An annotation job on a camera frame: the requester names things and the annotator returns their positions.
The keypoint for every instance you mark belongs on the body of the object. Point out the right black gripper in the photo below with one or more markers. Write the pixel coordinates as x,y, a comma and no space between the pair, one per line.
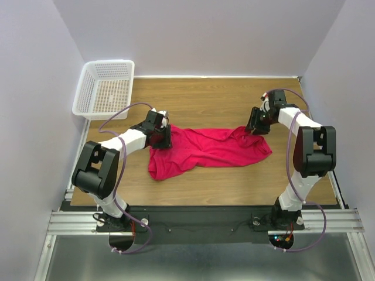
253,122

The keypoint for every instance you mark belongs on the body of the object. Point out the white plastic basket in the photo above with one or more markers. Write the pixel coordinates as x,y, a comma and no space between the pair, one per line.
104,88

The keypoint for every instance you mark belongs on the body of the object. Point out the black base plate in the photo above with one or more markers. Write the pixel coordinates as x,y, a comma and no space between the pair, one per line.
200,225

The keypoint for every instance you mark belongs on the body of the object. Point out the pink t shirt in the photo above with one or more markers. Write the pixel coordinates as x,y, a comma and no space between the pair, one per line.
206,147

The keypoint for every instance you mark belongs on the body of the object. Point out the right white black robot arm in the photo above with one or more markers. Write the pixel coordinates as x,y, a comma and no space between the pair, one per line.
313,157

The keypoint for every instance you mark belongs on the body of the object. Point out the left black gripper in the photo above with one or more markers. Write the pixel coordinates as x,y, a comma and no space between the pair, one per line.
167,143

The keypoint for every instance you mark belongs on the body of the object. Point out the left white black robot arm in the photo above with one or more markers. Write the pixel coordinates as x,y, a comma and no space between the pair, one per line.
100,166

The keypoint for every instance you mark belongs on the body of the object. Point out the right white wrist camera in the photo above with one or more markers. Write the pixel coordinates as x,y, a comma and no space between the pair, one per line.
265,106

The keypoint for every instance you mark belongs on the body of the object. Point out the aluminium frame rail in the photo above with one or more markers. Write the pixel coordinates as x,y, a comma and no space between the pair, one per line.
74,250

